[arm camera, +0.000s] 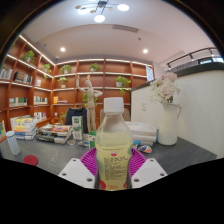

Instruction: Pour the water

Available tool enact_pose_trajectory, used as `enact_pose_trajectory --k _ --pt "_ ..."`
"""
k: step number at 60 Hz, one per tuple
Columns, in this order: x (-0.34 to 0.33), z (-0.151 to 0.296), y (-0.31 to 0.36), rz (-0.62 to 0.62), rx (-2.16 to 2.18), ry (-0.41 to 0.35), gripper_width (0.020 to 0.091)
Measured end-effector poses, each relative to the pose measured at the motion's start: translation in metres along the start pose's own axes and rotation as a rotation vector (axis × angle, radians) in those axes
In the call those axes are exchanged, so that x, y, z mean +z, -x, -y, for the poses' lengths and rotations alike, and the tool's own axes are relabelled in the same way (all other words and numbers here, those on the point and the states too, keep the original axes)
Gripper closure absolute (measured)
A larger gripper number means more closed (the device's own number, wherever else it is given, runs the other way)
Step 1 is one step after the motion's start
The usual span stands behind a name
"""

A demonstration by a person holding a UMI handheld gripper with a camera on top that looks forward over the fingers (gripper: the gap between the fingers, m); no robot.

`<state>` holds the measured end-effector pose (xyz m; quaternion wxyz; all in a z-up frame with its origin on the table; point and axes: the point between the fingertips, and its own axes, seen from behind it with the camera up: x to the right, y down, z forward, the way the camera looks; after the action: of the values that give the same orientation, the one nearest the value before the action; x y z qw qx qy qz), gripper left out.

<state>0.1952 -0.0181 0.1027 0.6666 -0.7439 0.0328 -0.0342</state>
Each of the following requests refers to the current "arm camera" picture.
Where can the flat round red coaster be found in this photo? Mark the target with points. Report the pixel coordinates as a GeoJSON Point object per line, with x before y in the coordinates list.
{"type": "Point", "coordinates": [30, 160]}

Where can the pink white flower bouquet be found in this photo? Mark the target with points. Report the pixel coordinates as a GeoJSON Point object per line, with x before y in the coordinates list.
{"type": "Point", "coordinates": [165, 88]}

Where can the stack of dark books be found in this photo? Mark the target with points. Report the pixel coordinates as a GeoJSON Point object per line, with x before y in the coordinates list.
{"type": "Point", "coordinates": [53, 133]}

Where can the white ceramic jug vase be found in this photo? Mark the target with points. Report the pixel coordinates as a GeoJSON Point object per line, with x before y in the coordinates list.
{"type": "Point", "coordinates": [167, 126]}

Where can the wooden shelf unit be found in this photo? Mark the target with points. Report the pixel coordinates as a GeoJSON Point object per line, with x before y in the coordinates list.
{"type": "Point", "coordinates": [110, 96]}

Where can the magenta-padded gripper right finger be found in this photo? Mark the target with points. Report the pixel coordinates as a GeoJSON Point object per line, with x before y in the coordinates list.
{"type": "Point", "coordinates": [148, 171]}

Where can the white wall poster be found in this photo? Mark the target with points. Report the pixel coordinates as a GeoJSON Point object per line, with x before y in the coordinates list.
{"type": "Point", "coordinates": [149, 73]}

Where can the small flat patterned packet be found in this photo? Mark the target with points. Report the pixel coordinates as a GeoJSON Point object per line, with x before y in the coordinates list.
{"type": "Point", "coordinates": [71, 142]}
{"type": "Point", "coordinates": [83, 143]}

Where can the black track light rail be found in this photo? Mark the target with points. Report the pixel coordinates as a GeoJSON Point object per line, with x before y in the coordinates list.
{"type": "Point", "coordinates": [190, 55]}

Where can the ceiling air vent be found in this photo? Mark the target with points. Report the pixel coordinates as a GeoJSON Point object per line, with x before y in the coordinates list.
{"type": "Point", "coordinates": [125, 28]}

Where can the white wall switch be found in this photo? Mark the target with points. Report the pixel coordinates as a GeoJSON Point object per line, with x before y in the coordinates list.
{"type": "Point", "coordinates": [144, 106]}

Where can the tall green white carton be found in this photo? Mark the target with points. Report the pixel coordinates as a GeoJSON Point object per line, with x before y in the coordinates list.
{"type": "Point", "coordinates": [77, 128]}

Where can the branched ceiling lamp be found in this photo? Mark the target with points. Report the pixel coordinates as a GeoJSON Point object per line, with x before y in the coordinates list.
{"type": "Point", "coordinates": [100, 7]}

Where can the stack of colourful books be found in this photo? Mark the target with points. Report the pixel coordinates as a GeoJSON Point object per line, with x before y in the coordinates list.
{"type": "Point", "coordinates": [24, 128]}

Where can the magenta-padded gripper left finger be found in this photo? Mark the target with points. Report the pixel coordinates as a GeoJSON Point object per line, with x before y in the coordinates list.
{"type": "Point", "coordinates": [75, 171]}

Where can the small colourful snack packet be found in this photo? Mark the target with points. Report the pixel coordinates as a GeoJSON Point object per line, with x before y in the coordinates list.
{"type": "Point", "coordinates": [145, 149]}

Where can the stack of white tissue packs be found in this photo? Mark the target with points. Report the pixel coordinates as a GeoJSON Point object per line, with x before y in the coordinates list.
{"type": "Point", "coordinates": [143, 131]}

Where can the window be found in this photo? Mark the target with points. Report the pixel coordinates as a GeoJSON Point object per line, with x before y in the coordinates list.
{"type": "Point", "coordinates": [213, 60]}

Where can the grey curtain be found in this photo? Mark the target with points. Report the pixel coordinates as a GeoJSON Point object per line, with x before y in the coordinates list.
{"type": "Point", "coordinates": [183, 66]}

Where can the clear bottle with yellow drink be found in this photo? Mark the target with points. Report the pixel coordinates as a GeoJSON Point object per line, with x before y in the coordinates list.
{"type": "Point", "coordinates": [114, 146]}

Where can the round recessed ceiling light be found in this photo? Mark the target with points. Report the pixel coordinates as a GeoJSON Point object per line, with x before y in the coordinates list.
{"type": "Point", "coordinates": [145, 51]}
{"type": "Point", "coordinates": [62, 49]}

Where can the wooden artist mannequin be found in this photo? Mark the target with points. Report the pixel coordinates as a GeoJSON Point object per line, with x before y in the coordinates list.
{"type": "Point", "coordinates": [89, 100]}

